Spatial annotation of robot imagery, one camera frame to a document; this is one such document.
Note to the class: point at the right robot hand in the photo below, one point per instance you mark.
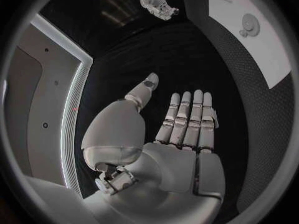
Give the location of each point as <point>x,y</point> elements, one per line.
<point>156,2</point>

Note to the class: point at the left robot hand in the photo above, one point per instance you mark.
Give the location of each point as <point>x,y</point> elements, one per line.
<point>168,171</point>

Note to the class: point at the white task board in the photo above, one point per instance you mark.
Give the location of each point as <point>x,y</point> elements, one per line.
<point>261,46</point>

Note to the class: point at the small gear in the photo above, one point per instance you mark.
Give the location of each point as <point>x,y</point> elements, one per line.
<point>243,33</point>

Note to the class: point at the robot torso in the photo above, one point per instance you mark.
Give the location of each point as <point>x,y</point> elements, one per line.
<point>49,97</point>

